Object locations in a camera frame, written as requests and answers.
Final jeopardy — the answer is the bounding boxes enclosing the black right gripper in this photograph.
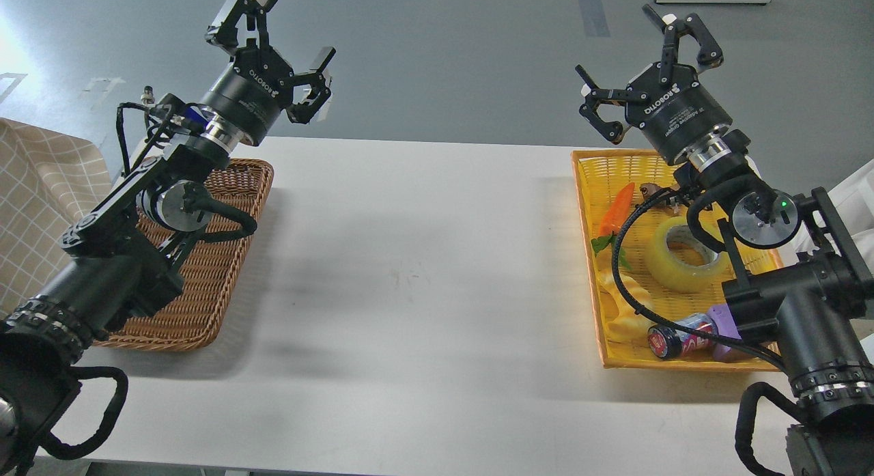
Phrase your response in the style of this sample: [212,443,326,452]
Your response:
[575,3,733,167]

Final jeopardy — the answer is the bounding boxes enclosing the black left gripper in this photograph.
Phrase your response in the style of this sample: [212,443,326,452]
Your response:
[202,0,337,146]

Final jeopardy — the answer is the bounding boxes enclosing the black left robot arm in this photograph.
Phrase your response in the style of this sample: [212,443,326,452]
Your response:
[2,0,336,475]

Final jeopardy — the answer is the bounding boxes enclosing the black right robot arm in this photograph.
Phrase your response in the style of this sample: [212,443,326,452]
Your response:
[576,4,872,475]

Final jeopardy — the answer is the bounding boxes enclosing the brown toy lion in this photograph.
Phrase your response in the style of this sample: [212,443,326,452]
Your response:
[639,182,681,208]

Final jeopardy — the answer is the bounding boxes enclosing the orange toy carrot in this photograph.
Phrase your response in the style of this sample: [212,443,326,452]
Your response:
[590,182,636,270]

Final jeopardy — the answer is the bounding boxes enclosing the yellow plastic basket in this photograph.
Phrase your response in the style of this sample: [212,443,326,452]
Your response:
[572,149,773,372]

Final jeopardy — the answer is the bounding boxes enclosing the purple foam block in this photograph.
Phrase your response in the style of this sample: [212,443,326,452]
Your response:
[706,304,751,362]

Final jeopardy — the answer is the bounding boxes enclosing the toy croissant bread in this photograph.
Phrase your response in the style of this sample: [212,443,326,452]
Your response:
[598,270,653,343]

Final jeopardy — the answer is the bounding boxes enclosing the beige checkered cloth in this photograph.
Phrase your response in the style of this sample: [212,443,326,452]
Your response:
[1,118,111,318]

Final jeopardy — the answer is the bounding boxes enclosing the brown wicker basket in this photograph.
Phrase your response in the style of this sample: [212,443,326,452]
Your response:
[94,158,274,352]

